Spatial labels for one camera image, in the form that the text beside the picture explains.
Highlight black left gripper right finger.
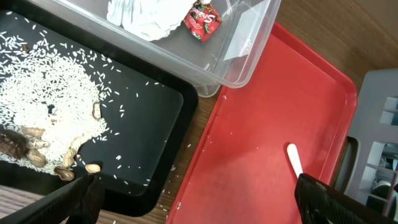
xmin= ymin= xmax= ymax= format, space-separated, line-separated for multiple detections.
xmin=295 ymin=173 xmax=395 ymax=224

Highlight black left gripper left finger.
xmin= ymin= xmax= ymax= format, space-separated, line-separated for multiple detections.
xmin=1 ymin=174 xmax=104 ymax=224

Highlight white plastic fork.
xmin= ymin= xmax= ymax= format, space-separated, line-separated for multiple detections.
xmin=287 ymin=143 xmax=303 ymax=177

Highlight rice and food leftovers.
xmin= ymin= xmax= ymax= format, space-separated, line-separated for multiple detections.
xmin=0 ymin=11 xmax=162 ymax=187

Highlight red snack wrapper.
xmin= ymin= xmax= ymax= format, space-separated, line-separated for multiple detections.
xmin=183 ymin=1 xmax=223 ymax=44

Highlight grey dishwasher rack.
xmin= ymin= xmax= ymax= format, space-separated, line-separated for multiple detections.
xmin=335 ymin=68 xmax=397 ymax=221

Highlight black waste tray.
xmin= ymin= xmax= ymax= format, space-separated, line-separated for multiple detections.
xmin=1 ymin=1 xmax=198 ymax=217

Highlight clear plastic waste bin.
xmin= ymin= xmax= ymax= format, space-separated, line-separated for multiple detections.
xmin=33 ymin=0 xmax=280 ymax=97

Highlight red serving tray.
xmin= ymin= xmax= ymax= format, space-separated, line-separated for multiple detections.
xmin=167 ymin=24 xmax=358 ymax=224

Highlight large crumpled white napkin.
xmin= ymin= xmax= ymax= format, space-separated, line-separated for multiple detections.
xmin=106 ymin=0 xmax=195 ymax=41

